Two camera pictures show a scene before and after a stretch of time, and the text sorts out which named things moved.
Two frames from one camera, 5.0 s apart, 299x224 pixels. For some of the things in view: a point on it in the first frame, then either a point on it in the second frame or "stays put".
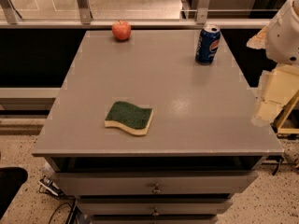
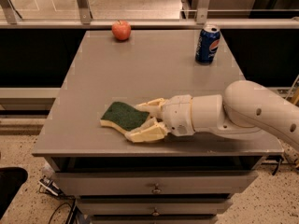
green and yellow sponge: [127, 117] stays put
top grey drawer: [154, 183] stays put
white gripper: [284, 36] to [177, 115]
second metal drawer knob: [156, 213] stays put
